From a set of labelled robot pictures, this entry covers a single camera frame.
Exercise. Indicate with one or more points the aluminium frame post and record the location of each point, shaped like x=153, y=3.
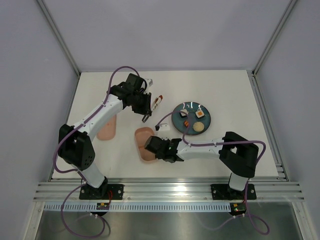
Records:
x=274, y=36
x=58, y=36

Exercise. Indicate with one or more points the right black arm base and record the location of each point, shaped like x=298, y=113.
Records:
x=224, y=192

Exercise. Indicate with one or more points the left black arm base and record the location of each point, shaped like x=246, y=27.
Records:
x=106, y=192

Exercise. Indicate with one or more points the blue ceramic plate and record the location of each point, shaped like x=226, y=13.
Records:
x=192, y=107

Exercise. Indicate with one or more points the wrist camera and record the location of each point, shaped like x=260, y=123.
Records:
x=149, y=82
x=163, y=131

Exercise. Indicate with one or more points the right aluminium frame post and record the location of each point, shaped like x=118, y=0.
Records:
x=274, y=36

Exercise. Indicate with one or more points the white slotted cable duct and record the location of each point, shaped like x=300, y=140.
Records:
x=148, y=207

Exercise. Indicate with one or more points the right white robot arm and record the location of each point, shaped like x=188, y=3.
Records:
x=235, y=152

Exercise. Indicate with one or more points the pink divided lunch box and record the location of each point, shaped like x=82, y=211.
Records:
x=141, y=136

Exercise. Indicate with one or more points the pink lunch box lid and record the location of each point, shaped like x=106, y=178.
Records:
x=108, y=131

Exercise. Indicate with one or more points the beige steamed bun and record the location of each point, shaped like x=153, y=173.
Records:
x=198, y=126

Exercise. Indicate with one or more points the white cat paw tongs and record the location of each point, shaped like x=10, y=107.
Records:
x=155, y=103

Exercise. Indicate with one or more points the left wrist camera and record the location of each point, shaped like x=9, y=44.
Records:
x=149, y=82

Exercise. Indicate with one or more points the orange salmon sushi roll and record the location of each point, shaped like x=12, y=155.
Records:
x=199, y=114

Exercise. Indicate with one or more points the cucumber sushi roll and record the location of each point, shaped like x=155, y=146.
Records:
x=183, y=113

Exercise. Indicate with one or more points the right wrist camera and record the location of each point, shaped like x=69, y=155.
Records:
x=163, y=131

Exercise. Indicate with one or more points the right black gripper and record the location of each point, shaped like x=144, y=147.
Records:
x=158, y=156

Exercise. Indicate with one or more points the left aluminium frame post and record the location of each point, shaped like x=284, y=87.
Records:
x=58, y=36

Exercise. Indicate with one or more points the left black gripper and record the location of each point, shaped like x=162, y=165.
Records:
x=145, y=109

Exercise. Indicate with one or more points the aluminium mounting rail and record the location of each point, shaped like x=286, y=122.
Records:
x=173, y=189

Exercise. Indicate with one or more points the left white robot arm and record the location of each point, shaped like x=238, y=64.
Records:
x=75, y=141

